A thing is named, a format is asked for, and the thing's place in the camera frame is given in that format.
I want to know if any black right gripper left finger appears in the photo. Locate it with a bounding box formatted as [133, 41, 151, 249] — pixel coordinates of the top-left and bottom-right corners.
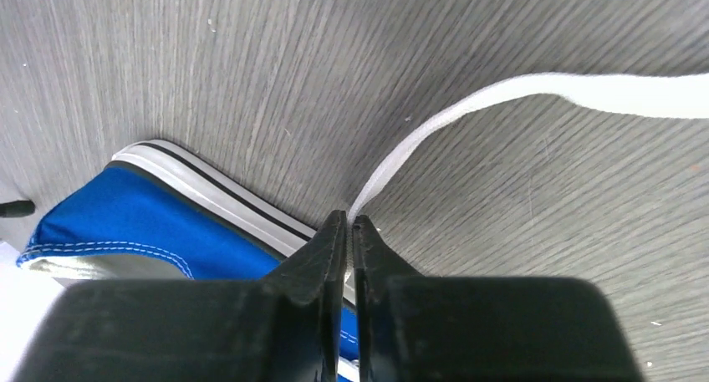
[14, 211, 348, 381]

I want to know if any black tripod music stand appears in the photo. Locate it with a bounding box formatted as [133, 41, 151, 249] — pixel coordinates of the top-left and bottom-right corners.
[0, 200, 36, 218]

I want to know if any blue canvas sneaker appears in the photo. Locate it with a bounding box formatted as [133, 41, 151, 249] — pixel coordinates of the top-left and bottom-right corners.
[17, 140, 360, 381]

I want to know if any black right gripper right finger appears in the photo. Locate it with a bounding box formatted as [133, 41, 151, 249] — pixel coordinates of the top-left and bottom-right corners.
[352, 216, 643, 381]

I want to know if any white shoelace of sneaker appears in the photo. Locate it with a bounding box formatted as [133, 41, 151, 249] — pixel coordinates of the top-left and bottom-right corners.
[347, 72, 709, 226]

